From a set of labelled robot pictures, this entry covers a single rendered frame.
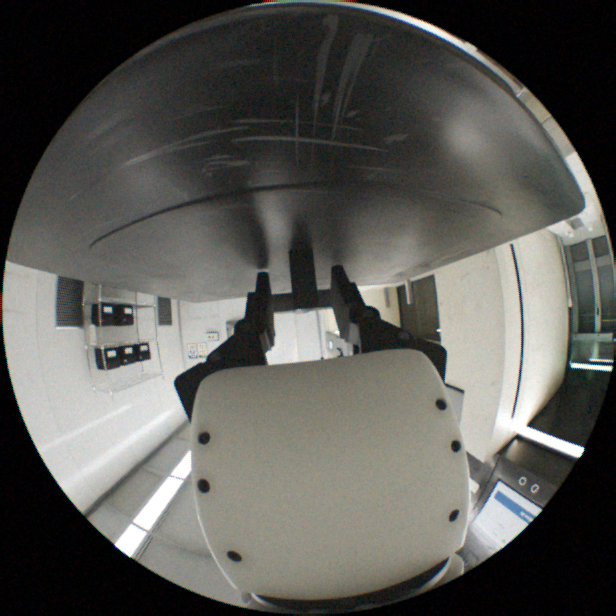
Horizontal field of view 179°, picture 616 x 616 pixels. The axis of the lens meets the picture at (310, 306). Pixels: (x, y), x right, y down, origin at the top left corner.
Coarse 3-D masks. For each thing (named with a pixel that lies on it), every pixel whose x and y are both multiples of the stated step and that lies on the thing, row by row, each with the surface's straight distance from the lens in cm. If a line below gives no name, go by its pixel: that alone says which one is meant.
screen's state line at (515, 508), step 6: (498, 492) 63; (498, 498) 64; (504, 498) 62; (504, 504) 63; (510, 504) 62; (516, 504) 61; (510, 510) 63; (516, 510) 62; (522, 510) 61; (522, 516) 62; (528, 516) 61; (534, 516) 60; (528, 522) 62
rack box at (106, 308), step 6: (96, 306) 284; (102, 306) 279; (108, 306) 286; (96, 312) 284; (102, 312) 278; (108, 312) 285; (96, 318) 282; (102, 318) 276; (108, 318) 284; (114, 318) 292; (96, 324) 284; (102, 324) 276; (108, 324) 284; (114, 324) 292
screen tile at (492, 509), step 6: (492, 504) 66; (486, 510) 69; (492, 510) 67; (498, 510) 66; (480, 516) 72; (486, 516) 70; (498, 516) 67; (504, 516) 65; (510, 516) 64; (486, 522) 71; (492, 522) 70; (504, 522) 66; (510, 522) 65; (486, 528) 73; (492, 528) 71; (498, 528) 69; (492, 534) 72; (498, 534) 71
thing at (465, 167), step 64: (128, 64) 4; (192, 64) 4; (256, 64) 4; (320, 64) 4; (384, 64) 4; (448, 64) 4; (64, 128) 5; (128, 128) 5; (192, 128) 4; (256, 128) 4; (320, 128) 4; (384, 128) 5; (448, 128) 5; (512, 128) 6; (64, 192) 7; (128, 192) 6; (192, 192) 6; (256, 192) 6; (320, 192) 6; (384, 192) 7; (448, 192) 8; (512, 192) 9; (576, 192) 11; (64, 256) 11; (128, 256) 11; (192, 256) 11; (256, 256) 11; (320, 256) 12; (384, 256) 14; (448, 256) 18
